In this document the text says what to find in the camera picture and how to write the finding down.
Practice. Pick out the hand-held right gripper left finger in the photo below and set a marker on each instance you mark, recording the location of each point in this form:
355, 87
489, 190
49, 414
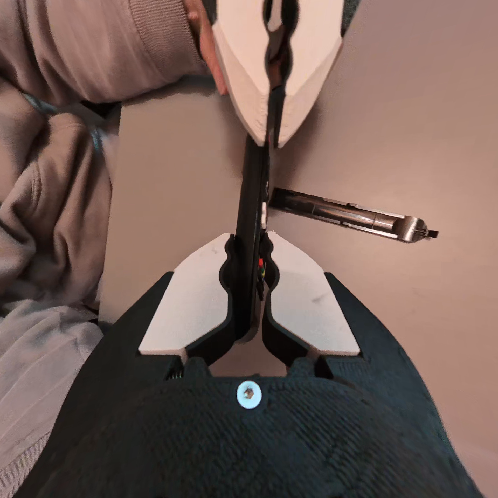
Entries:
186, 311

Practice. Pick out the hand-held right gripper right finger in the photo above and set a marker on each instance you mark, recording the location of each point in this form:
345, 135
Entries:
311, 311

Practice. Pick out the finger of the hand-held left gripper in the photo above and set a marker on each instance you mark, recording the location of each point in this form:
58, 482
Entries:
241, 58
315, 50

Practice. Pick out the black remote control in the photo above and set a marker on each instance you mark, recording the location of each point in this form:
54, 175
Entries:
249, 233

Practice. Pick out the black remote battery cover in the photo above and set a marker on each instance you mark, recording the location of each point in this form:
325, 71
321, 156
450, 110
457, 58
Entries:
330, 212

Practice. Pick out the grey desk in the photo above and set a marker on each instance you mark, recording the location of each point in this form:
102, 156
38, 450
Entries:
389, 116

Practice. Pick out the person's left hand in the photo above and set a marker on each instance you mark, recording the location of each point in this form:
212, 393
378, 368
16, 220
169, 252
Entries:
210, 58

